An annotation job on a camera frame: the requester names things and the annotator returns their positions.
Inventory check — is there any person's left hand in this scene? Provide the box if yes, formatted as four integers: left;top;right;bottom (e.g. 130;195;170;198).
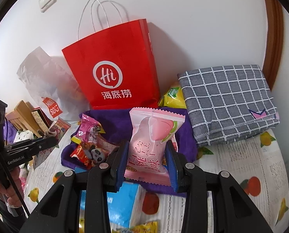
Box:
0;169;22;210

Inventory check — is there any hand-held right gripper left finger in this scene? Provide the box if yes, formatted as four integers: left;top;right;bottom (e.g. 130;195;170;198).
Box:
18;139;130;233

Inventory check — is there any brown wooden frame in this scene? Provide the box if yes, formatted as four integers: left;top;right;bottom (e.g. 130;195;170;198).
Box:
261;0;285;88

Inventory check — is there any purple towel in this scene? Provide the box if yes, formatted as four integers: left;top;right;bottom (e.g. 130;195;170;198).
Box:
60;108;198;196

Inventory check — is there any patterned red-edged box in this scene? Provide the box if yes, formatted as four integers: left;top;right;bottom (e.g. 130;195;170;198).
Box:
31;109;53;136

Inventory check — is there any yellow snack packet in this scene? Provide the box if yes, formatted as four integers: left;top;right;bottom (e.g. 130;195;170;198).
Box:
112;221;158;233

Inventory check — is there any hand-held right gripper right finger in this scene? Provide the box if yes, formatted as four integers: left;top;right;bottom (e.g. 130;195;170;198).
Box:
164;141;274;233

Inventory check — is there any blue tissue box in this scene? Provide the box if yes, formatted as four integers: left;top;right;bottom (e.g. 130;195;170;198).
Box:
75;167;147;233

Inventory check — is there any pink peach snack packet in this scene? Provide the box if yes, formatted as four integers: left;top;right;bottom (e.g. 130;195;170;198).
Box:
124;107;186;187

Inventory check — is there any fruit print bed sheet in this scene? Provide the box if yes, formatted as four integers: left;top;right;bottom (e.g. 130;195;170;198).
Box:
23;121;289;233

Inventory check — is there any small pale pink snack packet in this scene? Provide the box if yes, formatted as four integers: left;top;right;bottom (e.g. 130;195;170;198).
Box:
96;136;121;156

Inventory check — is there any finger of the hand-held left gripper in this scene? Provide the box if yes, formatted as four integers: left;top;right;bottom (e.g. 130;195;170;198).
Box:
4;136;59;157

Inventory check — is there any yellow snack bag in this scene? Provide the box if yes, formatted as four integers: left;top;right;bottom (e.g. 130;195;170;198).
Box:
158;80;187;110

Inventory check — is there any grey checked cloth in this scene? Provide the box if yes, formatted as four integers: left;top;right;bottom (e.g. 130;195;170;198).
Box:
177;64;280;148

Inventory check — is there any red paper bag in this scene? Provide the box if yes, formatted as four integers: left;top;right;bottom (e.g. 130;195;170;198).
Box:
61;0;161;110

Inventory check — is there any magenta snack packet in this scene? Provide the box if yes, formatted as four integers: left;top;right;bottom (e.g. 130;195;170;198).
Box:
79;114;106;142

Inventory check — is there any pink bear print box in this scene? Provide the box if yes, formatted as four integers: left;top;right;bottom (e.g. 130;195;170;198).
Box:
48;118;71;139

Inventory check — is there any red snack packet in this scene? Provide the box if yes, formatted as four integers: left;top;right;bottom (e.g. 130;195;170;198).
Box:
70;143;106;170

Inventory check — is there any white plastic shopping bag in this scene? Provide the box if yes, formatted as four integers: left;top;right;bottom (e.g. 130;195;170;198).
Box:
16;46;91;122

